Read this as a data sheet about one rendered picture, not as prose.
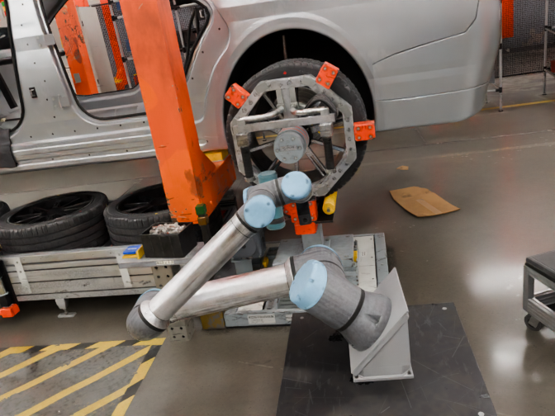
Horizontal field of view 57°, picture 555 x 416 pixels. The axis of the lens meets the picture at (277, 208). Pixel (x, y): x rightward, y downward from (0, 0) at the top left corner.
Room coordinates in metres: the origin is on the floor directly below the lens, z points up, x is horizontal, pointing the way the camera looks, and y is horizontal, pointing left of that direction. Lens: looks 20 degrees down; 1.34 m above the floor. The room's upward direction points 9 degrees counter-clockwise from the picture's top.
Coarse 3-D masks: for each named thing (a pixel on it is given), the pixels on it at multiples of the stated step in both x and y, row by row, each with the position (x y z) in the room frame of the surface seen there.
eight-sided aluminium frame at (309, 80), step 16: (272, 80) 2.27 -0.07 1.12; (288, 80) 2.21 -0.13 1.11; (304, 80) 2.20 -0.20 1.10; (256, 96) 2.24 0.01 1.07; (336, 96) 2.18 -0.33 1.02; (240, 112) 2.26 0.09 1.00; (352, 112) 2.19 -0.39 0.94; (352, 128) 2.16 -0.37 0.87; (352, 144) 2.16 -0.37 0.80; (240, 160) 2.31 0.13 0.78; (352, 160) 2.16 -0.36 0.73; (256, 176) 2.26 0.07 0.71; (336, 176) 2.18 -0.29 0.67; (320, 192) 2.19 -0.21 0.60
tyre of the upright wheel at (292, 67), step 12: (288, 60) 2.41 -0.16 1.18; (300, 60) 2.37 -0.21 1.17; (312, 60) 2.42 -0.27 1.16; (264, 72) 2.32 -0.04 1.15; (276, 72) 2.31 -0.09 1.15; (288, 72) 2.29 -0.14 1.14; (300, 72) 2.28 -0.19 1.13; (312, 72) 2.27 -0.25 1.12; (252, 84) 2.33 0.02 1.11; (336, 84) 2.25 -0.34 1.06; (348, 84) 2.26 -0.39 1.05; (348, 96) 2.25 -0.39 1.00; (360, 96) 2.42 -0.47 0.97; (360, 108) 2.24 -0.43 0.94; (228, 120) 2.37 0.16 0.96; (360, 120) 2.24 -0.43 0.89; (228, 132) 2.36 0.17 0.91; (228, 144) 2.37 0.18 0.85; (360, 144) 2.24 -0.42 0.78; (360, 156) 2.24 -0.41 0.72; (348, 168) 2.25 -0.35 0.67; (348, 180) 2.26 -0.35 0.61
